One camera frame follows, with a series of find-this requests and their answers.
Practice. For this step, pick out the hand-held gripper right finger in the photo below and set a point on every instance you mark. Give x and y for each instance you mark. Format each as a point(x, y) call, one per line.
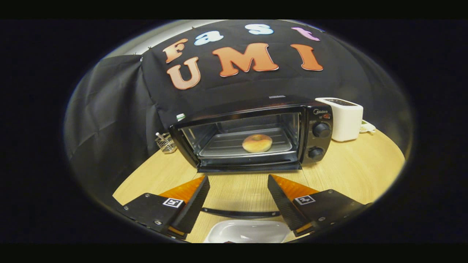
point(283, 206)

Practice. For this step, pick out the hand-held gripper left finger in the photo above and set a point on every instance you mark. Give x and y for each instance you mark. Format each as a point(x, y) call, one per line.
point(193, 208)

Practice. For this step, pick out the brown bagel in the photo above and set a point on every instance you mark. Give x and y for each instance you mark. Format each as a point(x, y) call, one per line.
point(257, 144)

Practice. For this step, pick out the black toaster oven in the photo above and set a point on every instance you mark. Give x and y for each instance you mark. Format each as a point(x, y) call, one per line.
point(318, 140)

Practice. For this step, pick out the white bread toaster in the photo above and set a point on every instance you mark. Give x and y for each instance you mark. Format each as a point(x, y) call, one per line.
point(343, 120)

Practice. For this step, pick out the white plate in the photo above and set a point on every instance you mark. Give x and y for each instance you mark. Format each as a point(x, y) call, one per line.
point(248, 232)

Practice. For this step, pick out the metal baking tray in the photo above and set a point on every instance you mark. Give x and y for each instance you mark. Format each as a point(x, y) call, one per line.
point(226, 144)

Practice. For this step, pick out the white bottle green label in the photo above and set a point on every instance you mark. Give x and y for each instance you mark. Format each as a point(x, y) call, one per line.
point(180, 117)

